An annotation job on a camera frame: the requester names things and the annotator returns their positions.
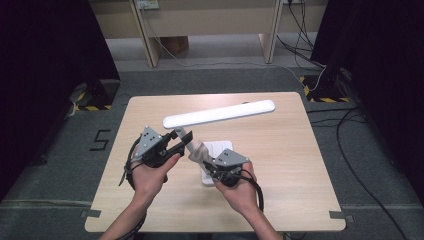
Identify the black curtain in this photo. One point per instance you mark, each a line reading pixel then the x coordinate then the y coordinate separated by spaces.
pixel 43 66
pixel 383 66

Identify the person's left hand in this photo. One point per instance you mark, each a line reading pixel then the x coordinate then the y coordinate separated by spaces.
pixel 150 181

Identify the brown cardboard box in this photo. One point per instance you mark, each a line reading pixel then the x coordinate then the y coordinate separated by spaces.
pixel 175 45

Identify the white desk lamp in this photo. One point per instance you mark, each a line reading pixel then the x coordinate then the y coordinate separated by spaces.
pixel 220 114

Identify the beige cloth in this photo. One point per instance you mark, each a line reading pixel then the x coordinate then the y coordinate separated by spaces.
pixel 200 153

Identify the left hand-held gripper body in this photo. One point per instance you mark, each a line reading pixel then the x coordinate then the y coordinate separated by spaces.
pixel 148 143

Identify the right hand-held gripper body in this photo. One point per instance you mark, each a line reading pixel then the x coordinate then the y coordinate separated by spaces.
pixel 230 158

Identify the white power strip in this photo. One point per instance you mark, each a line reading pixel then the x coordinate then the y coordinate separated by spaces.
pixel 147 4

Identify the black stand base striped tape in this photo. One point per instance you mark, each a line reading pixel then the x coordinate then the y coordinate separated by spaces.
pixel 100 93
pixel 320 88

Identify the person's right hand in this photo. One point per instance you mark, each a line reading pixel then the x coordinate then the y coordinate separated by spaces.
pixel 241 196

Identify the beige wooden desk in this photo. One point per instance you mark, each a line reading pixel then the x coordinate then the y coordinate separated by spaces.
pixel 213 20

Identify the grey tape strip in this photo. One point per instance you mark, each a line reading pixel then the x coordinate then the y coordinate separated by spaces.
pixel 340 215
pixel 90 213

